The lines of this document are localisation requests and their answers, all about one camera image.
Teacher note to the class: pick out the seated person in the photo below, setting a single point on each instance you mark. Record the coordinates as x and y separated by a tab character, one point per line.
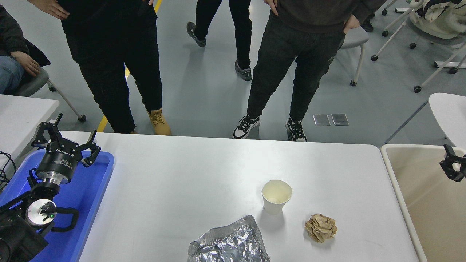
11	36

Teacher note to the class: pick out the grey seat white frame chair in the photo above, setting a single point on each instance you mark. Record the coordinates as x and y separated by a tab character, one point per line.
355	38

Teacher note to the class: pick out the seated person's hand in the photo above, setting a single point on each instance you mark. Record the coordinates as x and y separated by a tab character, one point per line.
27	63

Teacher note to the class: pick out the tan paper ball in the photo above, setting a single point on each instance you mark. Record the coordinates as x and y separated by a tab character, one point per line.
320	228

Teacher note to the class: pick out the large pale plastic bin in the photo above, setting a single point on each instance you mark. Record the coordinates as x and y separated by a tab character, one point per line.
429	218

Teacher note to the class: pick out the white paper cup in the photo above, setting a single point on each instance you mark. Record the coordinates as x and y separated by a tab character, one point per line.
276	203

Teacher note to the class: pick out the cream jacket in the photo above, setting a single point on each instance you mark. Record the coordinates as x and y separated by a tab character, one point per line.
440	20

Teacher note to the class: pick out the silver foil tray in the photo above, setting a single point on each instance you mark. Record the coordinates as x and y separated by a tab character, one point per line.
229	243

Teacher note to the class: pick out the white rectangular side table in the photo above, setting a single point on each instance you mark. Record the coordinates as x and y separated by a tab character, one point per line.
22	116

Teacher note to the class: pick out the blue plastic tray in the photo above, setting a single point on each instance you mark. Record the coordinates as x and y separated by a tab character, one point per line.
91	189

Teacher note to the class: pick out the person's right hand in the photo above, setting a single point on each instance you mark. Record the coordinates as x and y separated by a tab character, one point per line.
273	5
51	8

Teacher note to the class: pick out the white frame rolling chair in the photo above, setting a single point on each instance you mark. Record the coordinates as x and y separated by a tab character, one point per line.
437	40
398	22

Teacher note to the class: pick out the metal floor socket plate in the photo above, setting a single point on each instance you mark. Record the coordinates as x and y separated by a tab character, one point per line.
340	119
321	119

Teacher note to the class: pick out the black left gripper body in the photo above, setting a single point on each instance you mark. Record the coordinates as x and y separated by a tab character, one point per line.
58	160

